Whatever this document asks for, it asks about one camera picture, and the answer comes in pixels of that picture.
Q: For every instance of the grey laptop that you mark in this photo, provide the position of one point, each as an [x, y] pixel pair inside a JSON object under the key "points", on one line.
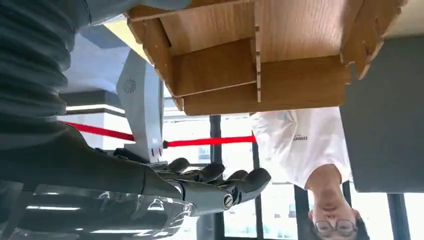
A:
{"points": [[381, 116]]}

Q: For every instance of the red barrier belt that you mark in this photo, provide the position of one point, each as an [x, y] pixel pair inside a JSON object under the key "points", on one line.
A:
{"points": [[205, 141]]}

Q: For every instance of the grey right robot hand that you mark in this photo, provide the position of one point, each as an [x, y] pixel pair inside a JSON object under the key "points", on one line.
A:
{"points": [[82, 165]]}

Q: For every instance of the wooden compartment box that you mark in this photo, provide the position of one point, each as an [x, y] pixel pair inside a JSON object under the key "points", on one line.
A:
{"points": [[215, 66]]}

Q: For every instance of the person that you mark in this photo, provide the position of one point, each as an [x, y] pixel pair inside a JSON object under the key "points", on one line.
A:
{"points": [[298, 149]]}

